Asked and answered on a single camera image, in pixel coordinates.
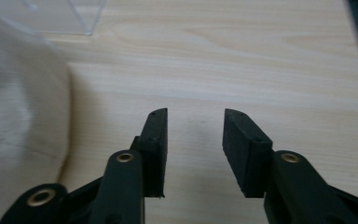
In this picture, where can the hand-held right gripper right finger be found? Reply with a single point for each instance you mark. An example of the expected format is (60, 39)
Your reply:
(248, 155)

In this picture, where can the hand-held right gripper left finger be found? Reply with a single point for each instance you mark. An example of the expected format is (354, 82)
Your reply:
(154, 155)

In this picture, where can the white cloth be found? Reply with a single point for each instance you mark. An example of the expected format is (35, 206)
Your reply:
(21, 118)

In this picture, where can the clear plastic container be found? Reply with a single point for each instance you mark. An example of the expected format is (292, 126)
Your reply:
(65, 15)

